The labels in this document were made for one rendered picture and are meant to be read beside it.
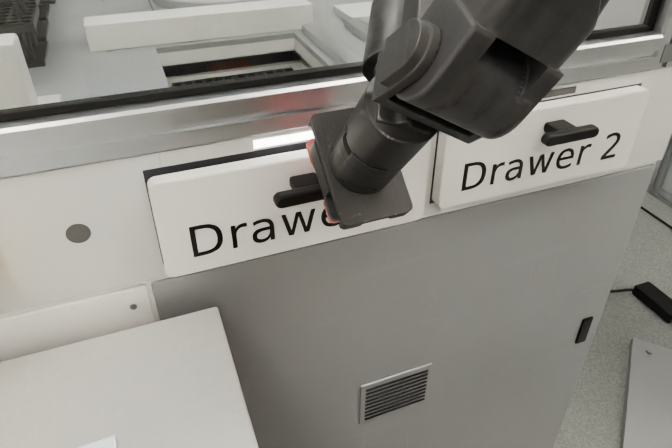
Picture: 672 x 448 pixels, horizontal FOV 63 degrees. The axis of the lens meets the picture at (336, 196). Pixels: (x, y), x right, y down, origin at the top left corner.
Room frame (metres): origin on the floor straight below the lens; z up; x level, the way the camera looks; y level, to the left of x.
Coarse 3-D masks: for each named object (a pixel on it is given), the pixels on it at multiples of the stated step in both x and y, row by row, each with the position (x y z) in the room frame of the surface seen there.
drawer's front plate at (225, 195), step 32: (256, 160) 0.47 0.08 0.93; (288, 160) 0.47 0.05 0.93; (416, 160) 0.52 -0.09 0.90; (160, 192) 0.42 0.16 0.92; (192, 192) 0.43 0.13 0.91; (224, 192) 0.44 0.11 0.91; (256, 192) 0.45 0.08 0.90; (416, 192) 0.52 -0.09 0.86; (160, 224) 0.42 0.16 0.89; (192, 224) 0.43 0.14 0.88; (224, 224) 0.44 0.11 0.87; (320, 224) 0.48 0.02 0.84; (384, 224) 0.51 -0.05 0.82; (192, 256) 0.43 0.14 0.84; (224, 256) 0.44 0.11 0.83; (256, 256) 0.45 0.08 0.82
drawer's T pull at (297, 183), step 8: (296, 176) 0.47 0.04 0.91; (304, 176) 0.47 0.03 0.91; (312, 176) 0.47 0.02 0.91; (296, 184) 0.45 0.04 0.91; (304, 184) 0.45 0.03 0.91; (312, 184) 0.45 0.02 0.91; (280, 192) 0.43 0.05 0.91; (288, 192) 0.43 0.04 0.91; (296, 192) 0.44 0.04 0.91; (304, 192) 0.44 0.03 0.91; (312, 192) 0.44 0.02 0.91; (320, 192) 0.44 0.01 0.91; (280, 200) 0.43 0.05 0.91; (288, 200) 0.43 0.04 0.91; (296, 200) 0.43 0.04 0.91; (304, 200) 0.43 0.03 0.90; (312, 200) 0.44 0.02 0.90
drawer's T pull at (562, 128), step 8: (560, 120) 0.59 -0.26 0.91; (544, 128) 0.59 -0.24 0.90; (552, 128) 0.58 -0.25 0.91; (560, 128) 0.57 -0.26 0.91; (568, 128) 0.57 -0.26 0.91; (576, 128) 0.57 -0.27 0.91; (584, 128) 0.57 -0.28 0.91; (592, 128) 0.57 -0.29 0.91; (544, 136) 0.56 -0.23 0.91; (552, 136) 0.55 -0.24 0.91; (560, 136) 0.55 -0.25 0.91; (568, 136) 0.56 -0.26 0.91; (576, 136) 0.56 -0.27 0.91; (584, 136) 0.57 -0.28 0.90; (592, 136) 0.57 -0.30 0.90; (544, 144) 0.55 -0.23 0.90; (552, 144) 0.55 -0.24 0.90
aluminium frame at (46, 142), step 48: (624, 48) 0.64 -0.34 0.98; (144, 96) 0.46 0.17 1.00; (192, 96) 0.48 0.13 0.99; (240, 96) 0.48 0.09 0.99; (288, 96) 0.49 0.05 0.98; (336, 96) 0.51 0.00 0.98; (0, 144) 0.41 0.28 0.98; (48, 144) 0.42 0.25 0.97; (96, 144) 0.43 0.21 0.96; (144, 144) 0.45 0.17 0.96; (192, 144) 0.46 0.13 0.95
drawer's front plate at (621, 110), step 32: (576, 96) 0.62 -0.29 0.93; (608, 96) 0.62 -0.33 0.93; (640, 96) 0.64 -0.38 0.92; (608, 128) 0.63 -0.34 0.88; (448, 160) 0.54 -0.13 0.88; (480, 160) 0.56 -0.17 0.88; (512, 160) 0.58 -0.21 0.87; (576, 160) 0.61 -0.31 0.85; (608, 160) 0.63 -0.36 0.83; (448, 192) 0.55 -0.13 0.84; (480, 192) 0.56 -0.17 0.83
